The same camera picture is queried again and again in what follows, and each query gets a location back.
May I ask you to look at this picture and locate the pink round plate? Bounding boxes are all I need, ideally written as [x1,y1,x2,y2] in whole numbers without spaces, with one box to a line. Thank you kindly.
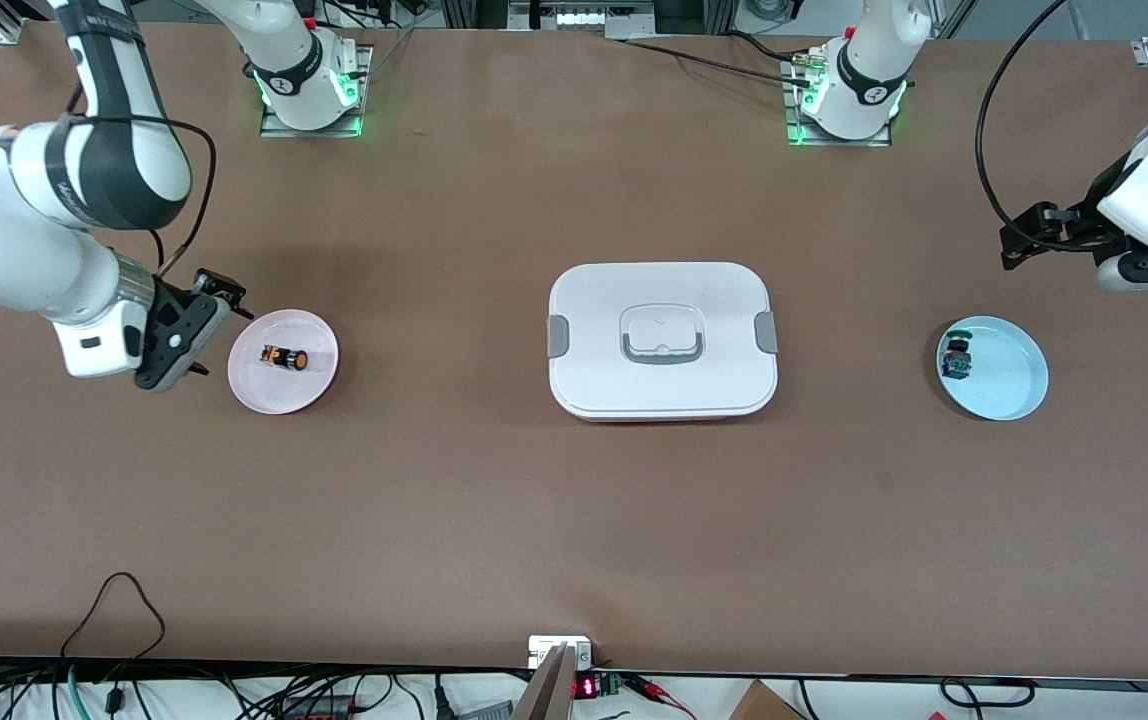
[227,309,341,416]

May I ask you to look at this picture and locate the light blue round plate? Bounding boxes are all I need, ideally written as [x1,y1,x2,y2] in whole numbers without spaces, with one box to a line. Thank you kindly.
[936,315,1050,422]

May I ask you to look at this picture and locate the black power strip red switches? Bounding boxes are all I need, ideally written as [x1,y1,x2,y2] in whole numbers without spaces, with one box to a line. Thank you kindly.
[274,694,375,720]

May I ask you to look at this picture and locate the white lidded box grey clips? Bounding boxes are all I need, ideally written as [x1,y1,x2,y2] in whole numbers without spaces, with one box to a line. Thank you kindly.
[546,262,780,424]

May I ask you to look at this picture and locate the silver equipment behind table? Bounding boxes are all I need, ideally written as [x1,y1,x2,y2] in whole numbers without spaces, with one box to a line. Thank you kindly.
[509,0,657,41]

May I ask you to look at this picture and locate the brown cardboard box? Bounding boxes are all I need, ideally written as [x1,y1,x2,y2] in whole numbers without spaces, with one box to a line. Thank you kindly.
[729,680,807,720]

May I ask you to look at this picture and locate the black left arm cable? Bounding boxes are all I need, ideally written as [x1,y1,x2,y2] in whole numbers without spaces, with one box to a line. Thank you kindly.
[974,0,1075,237]

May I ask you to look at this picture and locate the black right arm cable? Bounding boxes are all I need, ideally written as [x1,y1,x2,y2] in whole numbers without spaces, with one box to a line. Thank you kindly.
[64,85,219,282]

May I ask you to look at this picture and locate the green push-button switch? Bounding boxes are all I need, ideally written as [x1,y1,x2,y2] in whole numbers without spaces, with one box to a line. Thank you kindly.
[942,329,976,382]

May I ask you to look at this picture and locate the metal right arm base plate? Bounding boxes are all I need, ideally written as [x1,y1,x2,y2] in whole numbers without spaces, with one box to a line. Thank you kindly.
[259,44,375,139]

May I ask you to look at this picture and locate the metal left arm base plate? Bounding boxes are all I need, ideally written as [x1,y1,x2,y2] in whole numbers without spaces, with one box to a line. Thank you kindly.
[783,50,896,149]

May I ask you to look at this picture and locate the thin black looped cable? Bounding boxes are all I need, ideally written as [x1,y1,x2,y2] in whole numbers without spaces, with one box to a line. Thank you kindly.
[59,571,167,663]

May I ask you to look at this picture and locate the black cable to arm base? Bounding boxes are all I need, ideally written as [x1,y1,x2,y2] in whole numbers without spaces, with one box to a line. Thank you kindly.
[614,37,795,81]

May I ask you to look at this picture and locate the white mount bracket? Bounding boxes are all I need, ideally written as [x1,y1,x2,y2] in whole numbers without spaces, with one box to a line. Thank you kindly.
[528,635,593,670]

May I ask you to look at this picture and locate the black cable loop under table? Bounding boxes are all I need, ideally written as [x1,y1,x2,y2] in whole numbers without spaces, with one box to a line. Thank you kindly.
[938,677,1037,711]

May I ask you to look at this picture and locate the aluminium camera mount bar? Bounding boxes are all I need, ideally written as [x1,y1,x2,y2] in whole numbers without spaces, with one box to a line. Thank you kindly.
[512,643,577,720]

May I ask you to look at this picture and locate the red clip wires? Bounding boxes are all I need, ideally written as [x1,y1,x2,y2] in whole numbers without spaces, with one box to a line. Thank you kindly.
[624,674,698,720]

